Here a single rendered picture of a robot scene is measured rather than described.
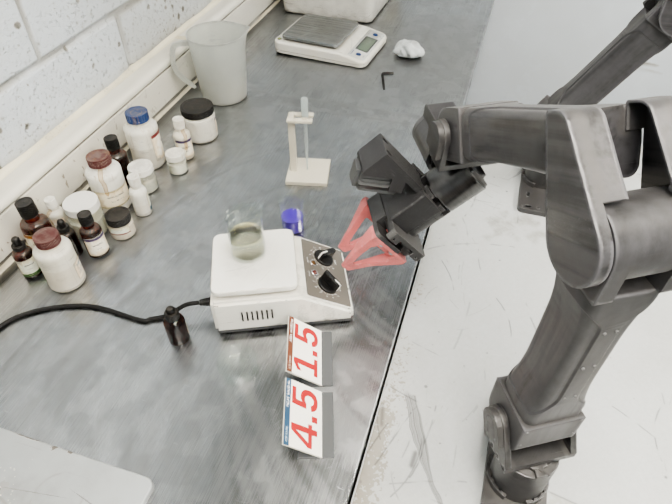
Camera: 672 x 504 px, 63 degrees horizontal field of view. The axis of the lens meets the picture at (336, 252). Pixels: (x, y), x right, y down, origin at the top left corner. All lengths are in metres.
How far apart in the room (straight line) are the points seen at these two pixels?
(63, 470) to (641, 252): 0.65
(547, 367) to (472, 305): 0.35
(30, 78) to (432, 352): 0.79
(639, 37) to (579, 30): 1.10
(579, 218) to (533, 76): 1.75
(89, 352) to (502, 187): 0.77
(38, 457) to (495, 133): 0.64
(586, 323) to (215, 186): 0.78
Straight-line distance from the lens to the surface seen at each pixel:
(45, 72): 1.11
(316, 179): 1.07
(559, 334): 0.50
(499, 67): 2.13
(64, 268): 0.93
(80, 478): 0.76
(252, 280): 0.77
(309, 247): 0.85
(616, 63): 1.00
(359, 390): 0.76
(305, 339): 0.78
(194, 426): 0.76
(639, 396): 0.86
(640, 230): 0.41
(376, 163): 0.62
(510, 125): 0.52
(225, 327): 0.81
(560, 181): 0.42
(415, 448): 0.73
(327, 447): 0.72
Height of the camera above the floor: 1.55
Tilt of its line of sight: 45 degrees down
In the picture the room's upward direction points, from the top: straight up
